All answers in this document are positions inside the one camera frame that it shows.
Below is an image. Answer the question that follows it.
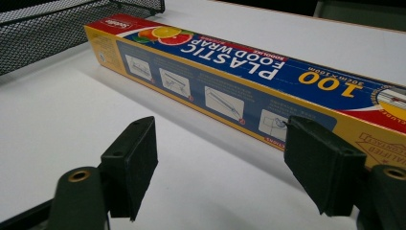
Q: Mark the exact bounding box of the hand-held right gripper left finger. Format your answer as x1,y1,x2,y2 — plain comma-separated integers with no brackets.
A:
100,115,159,222

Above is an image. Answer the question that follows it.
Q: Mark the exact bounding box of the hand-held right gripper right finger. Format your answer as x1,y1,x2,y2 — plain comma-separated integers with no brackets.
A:
282,115,368,218

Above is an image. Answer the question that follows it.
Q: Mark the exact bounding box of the blue and yellow food wrap box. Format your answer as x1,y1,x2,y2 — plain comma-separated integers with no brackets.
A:
83,12,406,170

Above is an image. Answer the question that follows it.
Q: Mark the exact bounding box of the dark grey chair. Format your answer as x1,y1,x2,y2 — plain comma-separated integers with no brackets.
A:
312,0,406,33

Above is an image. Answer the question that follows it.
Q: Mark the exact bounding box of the black wire mesh basket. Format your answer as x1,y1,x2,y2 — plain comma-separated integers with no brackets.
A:
0,0,167,77

